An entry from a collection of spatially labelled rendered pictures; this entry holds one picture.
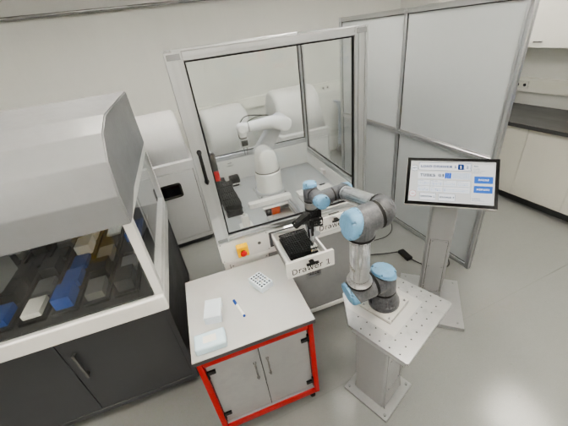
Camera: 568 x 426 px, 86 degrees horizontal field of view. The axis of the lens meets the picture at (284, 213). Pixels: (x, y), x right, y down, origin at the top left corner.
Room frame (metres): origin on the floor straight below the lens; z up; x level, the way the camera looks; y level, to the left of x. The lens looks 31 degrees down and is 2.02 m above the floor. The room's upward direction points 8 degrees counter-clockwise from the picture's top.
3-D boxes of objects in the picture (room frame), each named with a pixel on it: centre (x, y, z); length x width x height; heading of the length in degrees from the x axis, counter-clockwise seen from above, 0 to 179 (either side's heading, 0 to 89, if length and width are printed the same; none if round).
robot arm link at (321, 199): (1.35, -0.20, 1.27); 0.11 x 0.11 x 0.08; 18
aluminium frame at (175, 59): (2.11, 0.06, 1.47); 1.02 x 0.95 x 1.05; 105
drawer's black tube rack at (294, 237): (1.52, -0.06, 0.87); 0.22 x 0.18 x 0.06; 15
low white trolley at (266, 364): (1.24, 0.29, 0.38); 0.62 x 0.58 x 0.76; 105
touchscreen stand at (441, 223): (1.69, -1.07, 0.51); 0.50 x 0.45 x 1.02; 156
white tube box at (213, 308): (1.15, 0.44, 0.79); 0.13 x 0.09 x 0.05; 5
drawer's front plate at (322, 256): (1.32, -0.11, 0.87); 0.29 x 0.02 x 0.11; 105
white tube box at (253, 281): (1.33, 0.19, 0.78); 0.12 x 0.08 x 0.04; 39
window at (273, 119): (1.67, -0.06, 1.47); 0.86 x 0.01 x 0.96; 105
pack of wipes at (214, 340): (0.97, 0.44, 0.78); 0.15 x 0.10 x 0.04; 103
